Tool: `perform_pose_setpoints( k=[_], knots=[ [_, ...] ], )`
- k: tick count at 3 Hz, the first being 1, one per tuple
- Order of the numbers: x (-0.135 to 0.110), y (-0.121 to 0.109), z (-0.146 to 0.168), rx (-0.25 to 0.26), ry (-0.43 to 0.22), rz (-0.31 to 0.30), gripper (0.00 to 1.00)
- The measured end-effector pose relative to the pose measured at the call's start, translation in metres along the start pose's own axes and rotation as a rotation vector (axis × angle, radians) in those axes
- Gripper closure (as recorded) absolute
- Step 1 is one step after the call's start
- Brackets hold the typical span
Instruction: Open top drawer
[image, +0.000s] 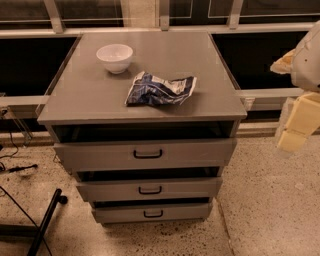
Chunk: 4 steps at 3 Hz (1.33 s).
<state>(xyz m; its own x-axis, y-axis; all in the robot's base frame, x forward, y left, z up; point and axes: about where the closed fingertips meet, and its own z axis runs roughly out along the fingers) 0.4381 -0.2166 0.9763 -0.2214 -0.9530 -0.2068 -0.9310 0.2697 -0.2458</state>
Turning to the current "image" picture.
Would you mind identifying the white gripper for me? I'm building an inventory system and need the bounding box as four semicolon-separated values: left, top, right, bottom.
270;21;320;153

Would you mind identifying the grey top drawer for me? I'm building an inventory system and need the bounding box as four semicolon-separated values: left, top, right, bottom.
54;138;237;172

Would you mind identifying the grey drawer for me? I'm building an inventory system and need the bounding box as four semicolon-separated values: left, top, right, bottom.
92;203;213;224
77;177;222;202
54;138;237;172

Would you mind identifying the grey drawer cabinet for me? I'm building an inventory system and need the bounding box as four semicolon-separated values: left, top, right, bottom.
38;32;246;211

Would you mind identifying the grey bottom drawer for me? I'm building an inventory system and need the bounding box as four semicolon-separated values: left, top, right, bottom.
92;203;213;224

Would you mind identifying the grey middle drawer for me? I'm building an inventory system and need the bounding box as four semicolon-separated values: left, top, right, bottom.
77;177;222;202

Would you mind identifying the metal window railing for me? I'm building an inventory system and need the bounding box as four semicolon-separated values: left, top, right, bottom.
0;0;319;118

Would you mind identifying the crumpled blue chip bag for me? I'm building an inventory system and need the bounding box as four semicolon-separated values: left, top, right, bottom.
125;71;197;106

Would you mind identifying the white ceramic bowl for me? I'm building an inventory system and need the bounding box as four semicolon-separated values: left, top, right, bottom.
96;44;133;74

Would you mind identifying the black metal stand leg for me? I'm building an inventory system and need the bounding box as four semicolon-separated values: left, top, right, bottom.
0;187;68;256

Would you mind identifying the black cable on floor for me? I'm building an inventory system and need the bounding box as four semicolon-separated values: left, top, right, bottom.
0;109;39;174

